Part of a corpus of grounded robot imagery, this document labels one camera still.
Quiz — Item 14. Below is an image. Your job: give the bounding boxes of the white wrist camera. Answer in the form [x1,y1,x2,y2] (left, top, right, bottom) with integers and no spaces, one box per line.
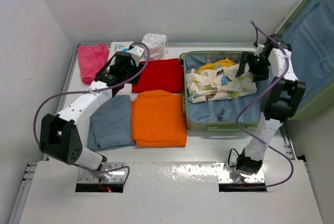
[127,46,145,62]
[254,44,265,56]

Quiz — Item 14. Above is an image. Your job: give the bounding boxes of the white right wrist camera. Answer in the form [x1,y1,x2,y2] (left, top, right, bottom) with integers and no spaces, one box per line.
[254,44,265,56]

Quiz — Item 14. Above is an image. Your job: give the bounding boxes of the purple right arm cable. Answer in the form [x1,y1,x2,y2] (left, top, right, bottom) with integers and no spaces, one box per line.
[229,20,295,189]

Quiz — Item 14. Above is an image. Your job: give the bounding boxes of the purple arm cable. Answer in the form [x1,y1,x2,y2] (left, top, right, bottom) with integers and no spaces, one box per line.
[33,42,150,185]
[229,20,295,189]

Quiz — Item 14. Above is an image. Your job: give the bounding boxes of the blue denim garment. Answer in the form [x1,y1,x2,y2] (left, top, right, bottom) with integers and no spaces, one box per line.
[87,95,135,151]

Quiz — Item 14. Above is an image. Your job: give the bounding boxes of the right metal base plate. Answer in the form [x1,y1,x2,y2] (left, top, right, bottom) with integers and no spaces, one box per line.
[216,162,265,185]

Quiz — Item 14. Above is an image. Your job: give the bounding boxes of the cartoon print white garment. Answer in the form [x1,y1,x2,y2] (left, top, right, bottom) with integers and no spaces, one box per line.
[185,64,257,103]

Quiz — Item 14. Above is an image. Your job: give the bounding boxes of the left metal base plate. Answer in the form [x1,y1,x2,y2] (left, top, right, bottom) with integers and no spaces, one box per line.
[77,162,126,184]

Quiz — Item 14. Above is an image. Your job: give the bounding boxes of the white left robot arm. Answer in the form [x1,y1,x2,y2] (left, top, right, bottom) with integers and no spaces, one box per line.
[39,46,145,173]

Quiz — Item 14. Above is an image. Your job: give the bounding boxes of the metal base plate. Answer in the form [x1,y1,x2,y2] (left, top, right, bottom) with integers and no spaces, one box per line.
[216,162,265,185]
[77,162,126,184]

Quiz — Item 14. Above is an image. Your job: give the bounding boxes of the white first aid box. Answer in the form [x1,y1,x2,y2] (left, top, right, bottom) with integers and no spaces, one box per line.
[108,41,133,61]

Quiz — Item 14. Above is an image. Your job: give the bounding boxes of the orange cloth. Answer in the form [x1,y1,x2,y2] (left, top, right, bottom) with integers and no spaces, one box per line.
[132,90,187,148]

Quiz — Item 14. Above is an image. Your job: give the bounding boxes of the red cloth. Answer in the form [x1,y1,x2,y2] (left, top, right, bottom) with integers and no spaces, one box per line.
[132,58,184,93]

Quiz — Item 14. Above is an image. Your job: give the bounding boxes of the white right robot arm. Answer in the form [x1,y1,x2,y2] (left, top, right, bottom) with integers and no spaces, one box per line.
[235,34,306,175]

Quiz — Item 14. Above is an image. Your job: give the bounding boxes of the green suitcase blue lining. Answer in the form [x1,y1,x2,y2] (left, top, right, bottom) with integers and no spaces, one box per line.
[179,0,334,132]

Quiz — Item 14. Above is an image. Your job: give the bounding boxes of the white plastic bag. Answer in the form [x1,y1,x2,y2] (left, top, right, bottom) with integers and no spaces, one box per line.
[141,33,168,61]

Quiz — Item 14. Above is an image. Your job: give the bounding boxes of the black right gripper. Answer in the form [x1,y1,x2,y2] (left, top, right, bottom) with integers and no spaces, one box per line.
[236,51,271,82]

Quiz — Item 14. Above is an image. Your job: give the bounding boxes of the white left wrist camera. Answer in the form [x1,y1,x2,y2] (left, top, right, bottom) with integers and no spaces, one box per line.
[127,46,145,62]

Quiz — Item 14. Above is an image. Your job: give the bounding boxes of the yellow garment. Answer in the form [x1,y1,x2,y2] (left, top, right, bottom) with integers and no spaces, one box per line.
[198,58,236,71]

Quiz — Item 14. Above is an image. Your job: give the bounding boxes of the pink towel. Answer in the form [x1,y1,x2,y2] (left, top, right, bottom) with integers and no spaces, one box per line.
[78,44,109,85]

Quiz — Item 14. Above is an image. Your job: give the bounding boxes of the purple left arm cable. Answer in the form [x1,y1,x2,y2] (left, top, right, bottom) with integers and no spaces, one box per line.
[33,42,150,185]

